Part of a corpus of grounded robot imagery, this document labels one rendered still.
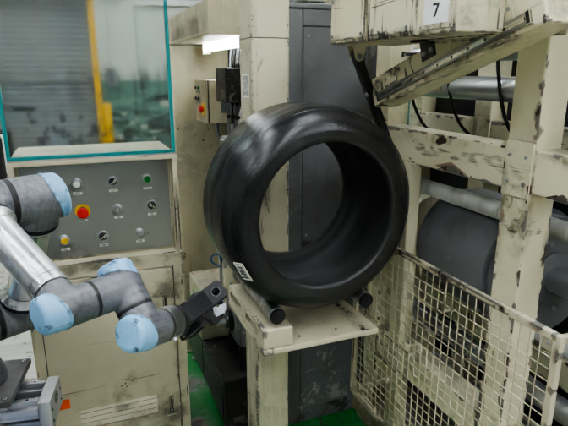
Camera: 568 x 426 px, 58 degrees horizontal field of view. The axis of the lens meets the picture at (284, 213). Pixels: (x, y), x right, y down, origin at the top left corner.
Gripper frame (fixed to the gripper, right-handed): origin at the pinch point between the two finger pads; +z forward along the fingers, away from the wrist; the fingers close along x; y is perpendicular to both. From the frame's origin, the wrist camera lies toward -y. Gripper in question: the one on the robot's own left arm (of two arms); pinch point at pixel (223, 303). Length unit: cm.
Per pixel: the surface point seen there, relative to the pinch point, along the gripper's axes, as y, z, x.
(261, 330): 2.6, 14.1, 10.1
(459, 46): -85, 20, -15
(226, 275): 12.5, 35.5, -13.2
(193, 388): 101, 111, 2
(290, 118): -42.1, 5.1, -26.3
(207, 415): 91, 95, 17
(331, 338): -7.3, 28.8, 23.3
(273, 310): -3.7, 14.2, 7.9
